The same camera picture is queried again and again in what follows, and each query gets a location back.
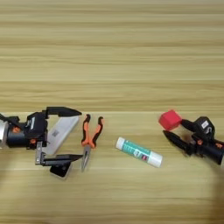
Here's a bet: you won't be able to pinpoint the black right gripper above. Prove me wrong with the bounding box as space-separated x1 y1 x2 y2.
162 118 224 166

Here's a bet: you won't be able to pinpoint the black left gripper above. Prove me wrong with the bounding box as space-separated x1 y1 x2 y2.
5 106 84 169

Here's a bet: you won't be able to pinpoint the white rectangular device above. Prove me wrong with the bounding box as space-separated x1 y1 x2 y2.
43 115 81 156

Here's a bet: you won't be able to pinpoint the red cube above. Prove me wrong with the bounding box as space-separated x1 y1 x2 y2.
157 108 184 131

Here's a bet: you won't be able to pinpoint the white green glue stick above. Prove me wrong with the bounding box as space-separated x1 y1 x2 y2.
115 136 164 169

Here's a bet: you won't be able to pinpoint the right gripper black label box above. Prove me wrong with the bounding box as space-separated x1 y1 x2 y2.
193 115 216 138

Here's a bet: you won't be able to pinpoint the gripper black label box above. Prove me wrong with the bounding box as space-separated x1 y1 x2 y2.
193 115 216 138
25 111 48 141

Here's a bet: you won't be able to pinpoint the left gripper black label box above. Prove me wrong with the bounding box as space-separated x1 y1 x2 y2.
25 111 48 141

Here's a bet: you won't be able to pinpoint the orange black needle-nose pliers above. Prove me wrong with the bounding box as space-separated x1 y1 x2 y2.
80 113 105 173

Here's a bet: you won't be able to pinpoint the small black square device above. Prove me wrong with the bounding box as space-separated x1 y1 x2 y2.
49 160 73 180

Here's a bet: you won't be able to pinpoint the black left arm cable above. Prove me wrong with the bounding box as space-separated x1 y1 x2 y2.
0 113 25 130

